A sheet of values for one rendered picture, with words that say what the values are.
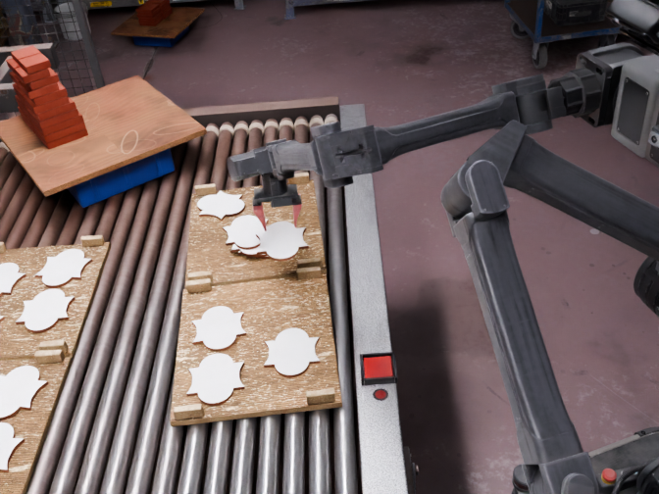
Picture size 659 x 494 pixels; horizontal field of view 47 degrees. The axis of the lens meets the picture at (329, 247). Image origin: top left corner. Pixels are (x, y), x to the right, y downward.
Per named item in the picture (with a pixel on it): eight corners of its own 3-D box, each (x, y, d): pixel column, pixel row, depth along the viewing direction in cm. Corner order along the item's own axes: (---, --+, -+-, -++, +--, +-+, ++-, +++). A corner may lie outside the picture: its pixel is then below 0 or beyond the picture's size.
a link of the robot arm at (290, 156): (361, 180, 131) (347, 119, 130) (330, 189, 130) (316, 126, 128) (297, 177, 172) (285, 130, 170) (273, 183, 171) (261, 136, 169)
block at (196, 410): (205, 411, 155) (202, 402, 154) (204, 418, 154) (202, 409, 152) (176, 414, 155) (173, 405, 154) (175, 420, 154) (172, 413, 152)
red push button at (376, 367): (391, 360, 165) (390, 355, 164) (393, 380, 161) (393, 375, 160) (363, 362, 165) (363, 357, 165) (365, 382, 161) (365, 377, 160)
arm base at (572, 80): (603, 126, 143) (613, 68, 136) (566, 137, 141) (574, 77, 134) (577, 108, 150) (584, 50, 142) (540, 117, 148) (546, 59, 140)
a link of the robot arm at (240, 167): (297, 175, 168) (288, 137, 166) (249, 189, 164) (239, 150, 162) (278, 176, 179) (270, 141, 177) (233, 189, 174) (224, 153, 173)
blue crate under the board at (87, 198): (136, 133, 253) (129, 106, 247) (178, 171, 232) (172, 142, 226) (46, 167, 240) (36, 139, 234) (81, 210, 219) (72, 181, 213)
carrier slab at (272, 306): (326, 277, 188) (326, 272, 187) (342, 407, 155) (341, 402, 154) (184, 293, 187) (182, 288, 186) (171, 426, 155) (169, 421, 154)
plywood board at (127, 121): (138, 79, 262) (137, 74, 261) (207, 133, 228) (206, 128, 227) (-7, 129, 241) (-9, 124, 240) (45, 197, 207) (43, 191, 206)
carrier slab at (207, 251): (314, 183, 221) (313, 178, 220) (327, 273, 189) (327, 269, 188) (193, 198, 220) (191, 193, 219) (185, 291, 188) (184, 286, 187)
